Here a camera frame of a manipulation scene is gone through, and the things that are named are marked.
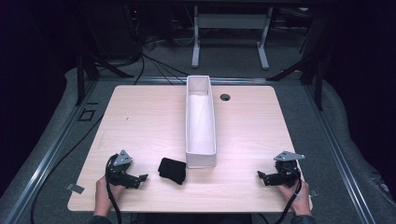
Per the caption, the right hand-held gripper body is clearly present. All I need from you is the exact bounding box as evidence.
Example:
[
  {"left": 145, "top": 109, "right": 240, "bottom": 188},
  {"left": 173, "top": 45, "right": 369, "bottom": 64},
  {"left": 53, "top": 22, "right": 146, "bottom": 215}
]
[{"left": 264, "top": 150, "right": 306, "bottom": 189}]

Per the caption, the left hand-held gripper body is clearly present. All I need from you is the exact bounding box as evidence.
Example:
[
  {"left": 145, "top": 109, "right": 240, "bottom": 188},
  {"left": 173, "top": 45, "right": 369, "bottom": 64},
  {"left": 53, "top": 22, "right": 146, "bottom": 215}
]
[{"left": 105, "top": 149, "right": 141, "bottom": 189}]

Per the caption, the person's left hand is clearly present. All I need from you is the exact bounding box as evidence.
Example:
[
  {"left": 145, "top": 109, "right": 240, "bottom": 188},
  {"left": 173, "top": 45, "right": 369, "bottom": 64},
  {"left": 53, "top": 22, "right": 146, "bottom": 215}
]
[{"left": 93, "top": 175, "right": 126, "bottom": 217}]

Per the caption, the person's right hand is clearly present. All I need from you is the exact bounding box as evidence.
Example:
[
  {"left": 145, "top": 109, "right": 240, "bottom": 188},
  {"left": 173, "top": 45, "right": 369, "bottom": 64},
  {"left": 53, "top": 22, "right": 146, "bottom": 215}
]
[{"left": 276, "top": 179, "right": 313, "bottom": 217}]

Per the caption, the black folded cloth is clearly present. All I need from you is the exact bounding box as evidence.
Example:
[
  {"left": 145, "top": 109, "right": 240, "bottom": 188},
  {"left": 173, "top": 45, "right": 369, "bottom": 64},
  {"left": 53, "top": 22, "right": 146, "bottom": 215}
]
[{"left": 157, "top": 157, "right": 188, "bottom": 186}]

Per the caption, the grey tape strip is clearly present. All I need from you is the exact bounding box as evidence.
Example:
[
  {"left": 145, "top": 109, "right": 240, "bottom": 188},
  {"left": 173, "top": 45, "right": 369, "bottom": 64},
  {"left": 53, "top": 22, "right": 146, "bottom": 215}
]
[{"left": 64, "top": 183, "right": 86, "bottom": 195}]

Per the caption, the long white box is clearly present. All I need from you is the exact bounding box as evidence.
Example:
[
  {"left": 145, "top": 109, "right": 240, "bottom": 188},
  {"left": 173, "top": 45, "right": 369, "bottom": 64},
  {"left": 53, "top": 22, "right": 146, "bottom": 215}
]
[{"left": 185, "top": 75, "right": 218, "bottom": 169}]

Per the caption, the black floor stand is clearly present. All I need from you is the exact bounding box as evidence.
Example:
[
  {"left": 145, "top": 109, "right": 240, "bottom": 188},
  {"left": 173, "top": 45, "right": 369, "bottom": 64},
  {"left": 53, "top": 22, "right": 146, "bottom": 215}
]
[
  {"left": 266, "top": 50, "right": 325, "bottom": 110},
  {"left": 75, "top": 50, "right": 135, "bottom": 106}
]

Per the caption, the dark computer tower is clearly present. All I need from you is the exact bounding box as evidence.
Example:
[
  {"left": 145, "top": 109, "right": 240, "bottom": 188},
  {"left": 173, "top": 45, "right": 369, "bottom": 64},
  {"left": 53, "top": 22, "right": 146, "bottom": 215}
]
[{"left": 81, "top": 4, "right": 138, "bottom": 61}]

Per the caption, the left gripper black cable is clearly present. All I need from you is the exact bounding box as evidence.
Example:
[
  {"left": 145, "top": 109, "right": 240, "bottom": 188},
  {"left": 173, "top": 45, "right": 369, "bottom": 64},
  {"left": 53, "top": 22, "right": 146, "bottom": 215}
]
[{"left": 104, "top": 154, "right": 123, "bottom": 224}]

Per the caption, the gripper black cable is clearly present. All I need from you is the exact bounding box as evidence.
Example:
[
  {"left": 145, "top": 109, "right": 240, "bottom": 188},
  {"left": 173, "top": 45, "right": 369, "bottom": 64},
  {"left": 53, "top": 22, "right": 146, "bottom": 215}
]
[
  {"left": 104, "top": 154, "right": 123, "bottom": 224},
  {"left": 274, "top": 167, "right": 304, "bottom": 224}
]

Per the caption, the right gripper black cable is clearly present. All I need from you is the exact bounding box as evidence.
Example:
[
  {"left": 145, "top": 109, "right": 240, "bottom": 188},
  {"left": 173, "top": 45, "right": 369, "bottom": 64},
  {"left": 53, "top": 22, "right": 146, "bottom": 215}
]
[{"left": 274, "top": 167, "right": 304, "bottom": 224}]

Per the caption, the aluminium floor rail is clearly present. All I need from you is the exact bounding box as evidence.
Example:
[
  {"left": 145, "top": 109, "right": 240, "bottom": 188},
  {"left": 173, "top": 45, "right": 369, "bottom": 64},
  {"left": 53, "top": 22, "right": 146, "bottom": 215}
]
[
  {"left": 2, "top": 78, "right": 100, "bottom": 224},
  {"left": 92, "top": 76, "right": 304, "bottom": 86},
  {"left": 303, "top": 83, "right": 376, "bottom": 224}
]

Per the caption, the long black floor cable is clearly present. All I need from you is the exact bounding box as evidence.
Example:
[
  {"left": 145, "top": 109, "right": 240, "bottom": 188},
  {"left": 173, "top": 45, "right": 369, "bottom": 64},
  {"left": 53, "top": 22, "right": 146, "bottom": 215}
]
[{"left": 30, "top": 113, "right": 105, "bottom": 224}]

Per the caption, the bundle of black cables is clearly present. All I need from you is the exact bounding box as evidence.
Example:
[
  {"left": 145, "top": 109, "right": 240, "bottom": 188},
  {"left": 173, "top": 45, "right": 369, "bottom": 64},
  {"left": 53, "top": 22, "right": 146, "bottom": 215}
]
[{"left": 124, "top": 6, "right": 191, "bottom": 86}]

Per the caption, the grey metal desk frame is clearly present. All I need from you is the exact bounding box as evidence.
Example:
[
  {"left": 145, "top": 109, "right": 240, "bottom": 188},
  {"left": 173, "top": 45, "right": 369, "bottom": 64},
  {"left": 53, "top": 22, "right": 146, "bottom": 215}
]
[{"left": 191, "top": 5, "right": 276, "bottom": 71}]

